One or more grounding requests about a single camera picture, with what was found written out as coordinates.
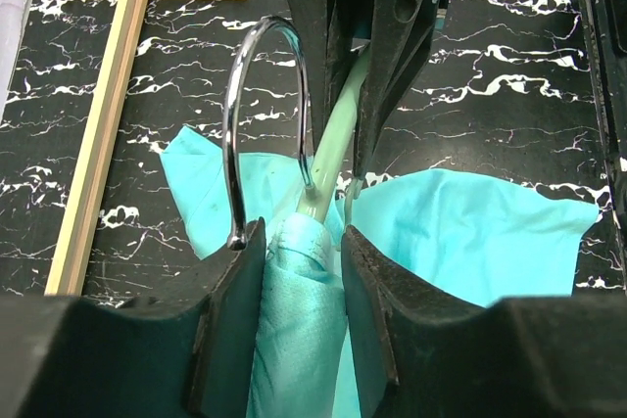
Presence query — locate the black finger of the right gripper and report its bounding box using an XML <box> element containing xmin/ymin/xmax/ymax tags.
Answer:
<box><xmin>353</xmin><ymin>0</ymin><xmax>449</xmax><ymax>179</ymax></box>
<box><xmin>287</xmin><ymin>0</ymin><xmax>356</xmax><ymax>139</ymax></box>

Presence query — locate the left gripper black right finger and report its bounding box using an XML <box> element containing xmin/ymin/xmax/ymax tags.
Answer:
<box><xmin>341</xmin><ymin>228</ymin><xmax>626</xmax><ymax>417</ymax></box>

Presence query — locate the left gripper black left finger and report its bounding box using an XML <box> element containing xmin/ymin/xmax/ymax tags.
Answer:
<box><xmin>1</xmin><ymin>220</ymin><xmax>266</xmax><ymax>417</ymax></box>

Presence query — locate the teal t shirt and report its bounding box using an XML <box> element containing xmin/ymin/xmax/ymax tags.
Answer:
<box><xmin>161</xmin><ymin>128</ymin><xmax>599</xmax><ymax>417</ymax></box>

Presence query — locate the green plastic hanger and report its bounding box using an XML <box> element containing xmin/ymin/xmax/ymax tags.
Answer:
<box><xmin>221</xmin><ymin>16</ymin><xmax>371</xmax><ymax>251</ymax></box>

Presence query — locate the wooden clothes rack frame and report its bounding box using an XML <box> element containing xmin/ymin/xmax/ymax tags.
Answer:
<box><xmin>41</xmin><ymin>0</ymin><xmax>247</xmax><ymax>297</ymax></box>

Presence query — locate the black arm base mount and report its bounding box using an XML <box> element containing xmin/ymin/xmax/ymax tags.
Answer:
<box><xmin>570</xmin><ymin>0</ymin><xmax>627</xmax><ymax>243</ymax></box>

